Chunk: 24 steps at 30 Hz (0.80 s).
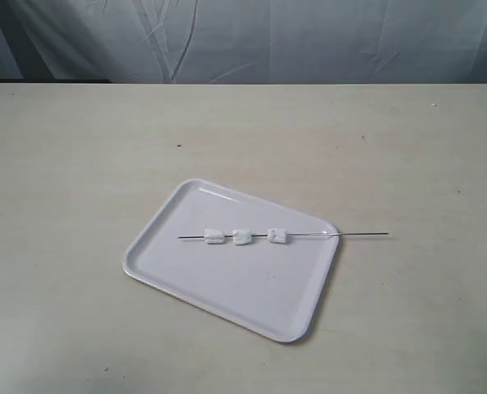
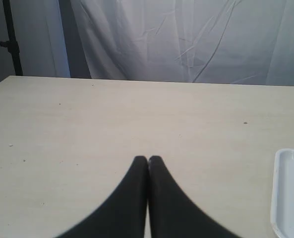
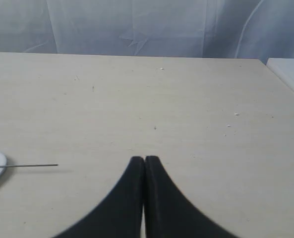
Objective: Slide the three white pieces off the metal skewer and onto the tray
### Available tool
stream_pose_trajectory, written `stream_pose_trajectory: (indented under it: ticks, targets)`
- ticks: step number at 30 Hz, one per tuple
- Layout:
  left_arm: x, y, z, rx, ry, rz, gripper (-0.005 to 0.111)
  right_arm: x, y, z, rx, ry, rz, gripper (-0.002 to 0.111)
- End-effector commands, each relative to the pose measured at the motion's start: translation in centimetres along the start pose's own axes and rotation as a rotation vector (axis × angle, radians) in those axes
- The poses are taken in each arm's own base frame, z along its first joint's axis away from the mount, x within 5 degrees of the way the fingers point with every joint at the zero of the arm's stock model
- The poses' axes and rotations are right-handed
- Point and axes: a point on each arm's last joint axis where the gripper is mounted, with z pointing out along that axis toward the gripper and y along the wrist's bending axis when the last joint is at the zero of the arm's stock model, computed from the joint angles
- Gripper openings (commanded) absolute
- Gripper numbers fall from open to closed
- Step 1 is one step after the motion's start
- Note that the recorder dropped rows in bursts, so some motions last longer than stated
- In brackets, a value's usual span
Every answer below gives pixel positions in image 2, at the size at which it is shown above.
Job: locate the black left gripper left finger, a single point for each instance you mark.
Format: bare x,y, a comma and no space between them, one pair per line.
123,213

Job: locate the black stand pole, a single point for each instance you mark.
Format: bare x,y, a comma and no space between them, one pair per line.
11,44

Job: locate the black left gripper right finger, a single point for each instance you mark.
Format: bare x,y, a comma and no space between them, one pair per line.
171,213

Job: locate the white backdrop cloth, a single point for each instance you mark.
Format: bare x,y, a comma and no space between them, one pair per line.
194,41

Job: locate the white plastic tray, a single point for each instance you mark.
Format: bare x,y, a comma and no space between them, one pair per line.
282,201

